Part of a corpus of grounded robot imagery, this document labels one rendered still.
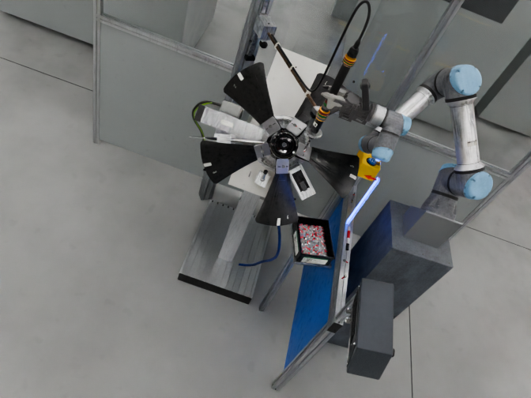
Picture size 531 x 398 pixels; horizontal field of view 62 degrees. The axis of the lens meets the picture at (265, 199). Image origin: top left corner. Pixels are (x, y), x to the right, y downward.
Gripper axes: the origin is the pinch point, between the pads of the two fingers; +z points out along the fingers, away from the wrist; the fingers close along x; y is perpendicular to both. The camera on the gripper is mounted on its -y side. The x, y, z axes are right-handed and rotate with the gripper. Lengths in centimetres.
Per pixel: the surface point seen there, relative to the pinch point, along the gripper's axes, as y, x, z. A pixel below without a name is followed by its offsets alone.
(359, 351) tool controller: 29, -83, -34
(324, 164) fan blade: 32.1, -3.1, -13.0
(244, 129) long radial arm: 38.4, 7.6, 24.6
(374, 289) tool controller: 26, -61, -36
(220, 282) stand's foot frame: 144, -7, 8
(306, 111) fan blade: 19.8, 10.6, 2.3
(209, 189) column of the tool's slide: 140, 56, 36
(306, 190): 50, -4, -12
